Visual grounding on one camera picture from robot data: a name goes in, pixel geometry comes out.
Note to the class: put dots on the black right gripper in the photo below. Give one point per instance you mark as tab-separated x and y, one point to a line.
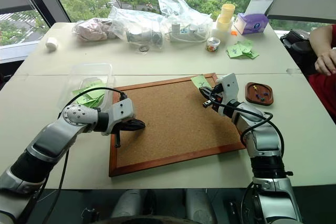
216	98

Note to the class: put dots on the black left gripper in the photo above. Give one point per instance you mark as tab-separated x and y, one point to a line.
126	125

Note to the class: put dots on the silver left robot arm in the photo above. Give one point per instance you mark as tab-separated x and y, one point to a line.
50	140

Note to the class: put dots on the person's bare forearm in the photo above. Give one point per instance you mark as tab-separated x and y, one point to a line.
321	39

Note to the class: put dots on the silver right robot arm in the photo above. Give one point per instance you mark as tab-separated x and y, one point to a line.
265	140

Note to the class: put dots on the green sticky note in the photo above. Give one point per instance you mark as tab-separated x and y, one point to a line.
89	95
200	80
90	86
98	100
234	50
246	44
252	54

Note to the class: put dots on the brown wooden tray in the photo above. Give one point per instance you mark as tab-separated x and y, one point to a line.
260	94

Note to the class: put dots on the clear plastic box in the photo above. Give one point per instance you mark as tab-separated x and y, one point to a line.
86	74

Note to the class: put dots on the purple tissue box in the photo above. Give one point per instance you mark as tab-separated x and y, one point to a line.
252	23

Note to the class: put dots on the person's bare hand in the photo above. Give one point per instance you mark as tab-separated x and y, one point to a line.
326	62

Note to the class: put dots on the wood-framed cork board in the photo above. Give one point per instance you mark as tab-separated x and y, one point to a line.
178	119

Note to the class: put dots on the small round snack cup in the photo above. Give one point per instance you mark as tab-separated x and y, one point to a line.
212	45

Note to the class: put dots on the white plastic container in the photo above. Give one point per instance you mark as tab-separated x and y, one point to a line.
220	33

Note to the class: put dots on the white power strip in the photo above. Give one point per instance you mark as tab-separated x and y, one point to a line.
187	31

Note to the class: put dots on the small orange object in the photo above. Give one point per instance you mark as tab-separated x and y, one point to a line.
233	33

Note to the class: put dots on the stacked pale yellow cups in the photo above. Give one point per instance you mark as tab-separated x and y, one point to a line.
226	16

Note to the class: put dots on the clear bag with power strip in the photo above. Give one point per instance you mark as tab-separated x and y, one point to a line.
181	6

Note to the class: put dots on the clear bag with metal cylinder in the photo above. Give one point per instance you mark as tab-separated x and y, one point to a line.
136	24

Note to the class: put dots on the black bag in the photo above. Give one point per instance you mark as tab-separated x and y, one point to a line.
296	45

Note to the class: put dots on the bag of pink material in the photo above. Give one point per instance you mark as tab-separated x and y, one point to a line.
92	28

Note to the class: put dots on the person in red shirt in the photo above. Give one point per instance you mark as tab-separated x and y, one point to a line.
324	95

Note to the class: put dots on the white tape roll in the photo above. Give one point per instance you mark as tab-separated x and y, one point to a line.
51	43

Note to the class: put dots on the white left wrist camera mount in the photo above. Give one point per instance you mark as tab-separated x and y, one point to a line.
121	111

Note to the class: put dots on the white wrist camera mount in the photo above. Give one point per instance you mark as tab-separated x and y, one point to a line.
121	111
229	86

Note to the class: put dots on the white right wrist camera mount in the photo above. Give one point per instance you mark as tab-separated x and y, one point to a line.
229	86

